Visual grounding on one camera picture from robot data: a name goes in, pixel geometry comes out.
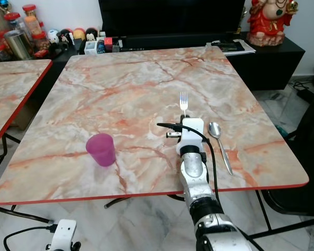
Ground small white box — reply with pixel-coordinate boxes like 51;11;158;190
84;41;98;56

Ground white papers with black remote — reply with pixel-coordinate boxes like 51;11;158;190
206;39;257;55

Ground yellow toy figure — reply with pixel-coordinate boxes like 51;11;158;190
72;27;85;43

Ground black and white toy figure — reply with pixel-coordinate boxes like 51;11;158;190
85;27;98;42

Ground purple plastic cup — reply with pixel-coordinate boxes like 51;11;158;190
85;133;117;167

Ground stainless steel tumbler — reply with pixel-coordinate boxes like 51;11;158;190
4;30;32;61

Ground black television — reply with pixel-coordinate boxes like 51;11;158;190
98;0;247;38

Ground red laughing buddha figurine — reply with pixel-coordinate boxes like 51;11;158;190
246;0;300;48

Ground black chair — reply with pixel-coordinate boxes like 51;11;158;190
263;88;314;218

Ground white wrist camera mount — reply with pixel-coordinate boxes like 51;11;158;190
50;219;77;251
180;118;206;149

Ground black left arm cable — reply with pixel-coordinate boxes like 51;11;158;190
4;224;59;251

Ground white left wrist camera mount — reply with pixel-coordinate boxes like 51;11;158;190
50;219;77;251

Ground silver metal spoon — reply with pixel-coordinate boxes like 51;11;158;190
208;122;234;176

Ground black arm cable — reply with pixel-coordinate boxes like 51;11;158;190
4;224;59;251
156;122;219;193

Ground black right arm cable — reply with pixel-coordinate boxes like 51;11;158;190
156;122;219;193

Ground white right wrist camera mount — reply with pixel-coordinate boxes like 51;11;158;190
180;118;206;149

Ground tall red-lid jar orange contents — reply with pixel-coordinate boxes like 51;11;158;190
22;4;42;38

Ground silver metal fork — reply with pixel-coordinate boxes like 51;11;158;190
180;92;189;118

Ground red-lid clear plastic jar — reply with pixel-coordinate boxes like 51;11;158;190
4;12;22;32

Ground red-lid jar brown snacks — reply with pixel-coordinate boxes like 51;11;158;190
32;31;49;54

